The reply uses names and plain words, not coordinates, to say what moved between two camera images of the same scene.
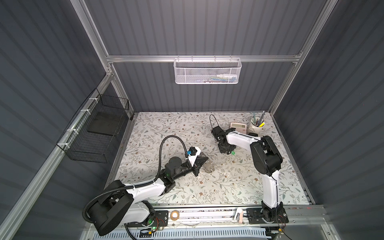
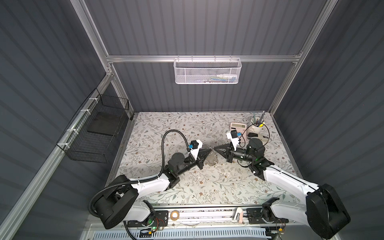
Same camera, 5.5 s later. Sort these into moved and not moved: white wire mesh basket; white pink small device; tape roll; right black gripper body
Moved: right black gripper body
Not moved: white wire mesh basket; white pink small device; tape roll
